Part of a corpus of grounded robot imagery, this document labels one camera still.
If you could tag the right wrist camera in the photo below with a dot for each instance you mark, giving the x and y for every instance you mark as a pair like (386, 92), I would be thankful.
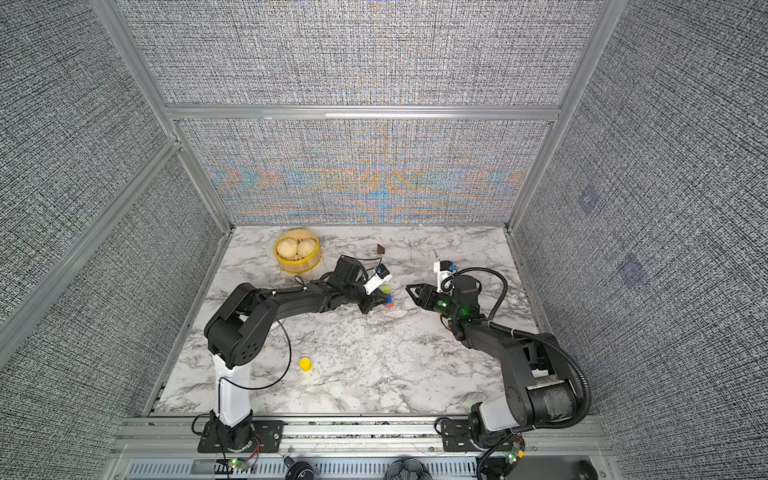
(443, 269)

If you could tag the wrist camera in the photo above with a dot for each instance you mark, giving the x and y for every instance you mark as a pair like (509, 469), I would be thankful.
(443, 269)
(380, 276)

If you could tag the yellow cylinder block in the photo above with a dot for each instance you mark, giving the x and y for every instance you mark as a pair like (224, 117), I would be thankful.
(305, 364)

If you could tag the right cream bun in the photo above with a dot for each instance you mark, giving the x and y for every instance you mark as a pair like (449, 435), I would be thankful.
(306, 247)

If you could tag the left cream bun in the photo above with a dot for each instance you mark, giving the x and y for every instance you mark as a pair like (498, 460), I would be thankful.
(286, 248)

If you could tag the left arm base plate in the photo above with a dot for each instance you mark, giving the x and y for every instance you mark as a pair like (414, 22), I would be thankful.
(258, 436)

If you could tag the cream bun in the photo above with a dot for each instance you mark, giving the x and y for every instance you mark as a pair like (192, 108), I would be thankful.
(286, 248)
(306, 247)

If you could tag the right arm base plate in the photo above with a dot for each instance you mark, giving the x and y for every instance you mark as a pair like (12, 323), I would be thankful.
(455, 435)

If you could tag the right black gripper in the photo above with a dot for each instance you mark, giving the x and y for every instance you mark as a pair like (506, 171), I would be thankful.
(427, 289)

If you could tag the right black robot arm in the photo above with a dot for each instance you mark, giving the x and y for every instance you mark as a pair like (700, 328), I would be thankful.
(543, 385)

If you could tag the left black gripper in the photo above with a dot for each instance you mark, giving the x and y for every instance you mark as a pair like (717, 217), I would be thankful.
(373, 301)

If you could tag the aluminium front rail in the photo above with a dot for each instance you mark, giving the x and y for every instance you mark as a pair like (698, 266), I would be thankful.
(346, 435)

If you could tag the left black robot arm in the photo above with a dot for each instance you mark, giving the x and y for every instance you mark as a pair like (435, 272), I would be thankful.
(238, 330)

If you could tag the yellow bamboo steamer basket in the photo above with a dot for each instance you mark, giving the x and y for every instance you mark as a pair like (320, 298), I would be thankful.
(299, 266)

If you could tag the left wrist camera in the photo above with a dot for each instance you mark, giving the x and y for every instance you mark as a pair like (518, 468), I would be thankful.
(380, 276)

